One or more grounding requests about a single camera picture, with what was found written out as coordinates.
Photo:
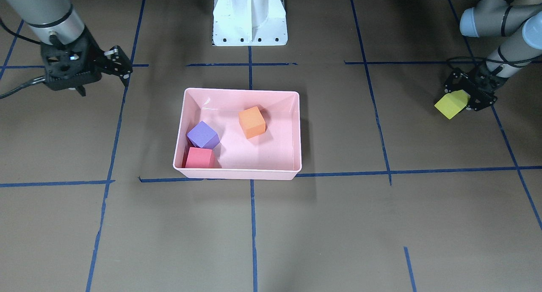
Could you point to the yellow-green foam block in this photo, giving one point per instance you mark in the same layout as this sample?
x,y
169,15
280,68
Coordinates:
x,y
452,103

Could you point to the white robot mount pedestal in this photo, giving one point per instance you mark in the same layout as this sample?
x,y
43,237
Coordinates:
x,y
240,23

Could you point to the red-pink foam block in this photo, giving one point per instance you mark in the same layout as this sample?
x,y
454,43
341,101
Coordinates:
x,y
199,158

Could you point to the pink plastic bin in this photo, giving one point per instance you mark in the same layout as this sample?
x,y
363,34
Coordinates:
x,y
273,155

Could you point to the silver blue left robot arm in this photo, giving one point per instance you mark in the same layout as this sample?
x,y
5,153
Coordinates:
x,y
521,25

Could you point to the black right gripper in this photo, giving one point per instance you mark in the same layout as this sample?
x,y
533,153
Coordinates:
x,y
94,50

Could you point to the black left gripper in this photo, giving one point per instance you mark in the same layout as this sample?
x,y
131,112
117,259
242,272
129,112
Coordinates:
x,y
484,78

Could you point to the orange foam block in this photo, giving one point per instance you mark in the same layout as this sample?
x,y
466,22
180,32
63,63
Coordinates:
x,y
252,122

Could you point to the purple foam block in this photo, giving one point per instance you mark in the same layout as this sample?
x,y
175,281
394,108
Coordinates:
x,y
203,136

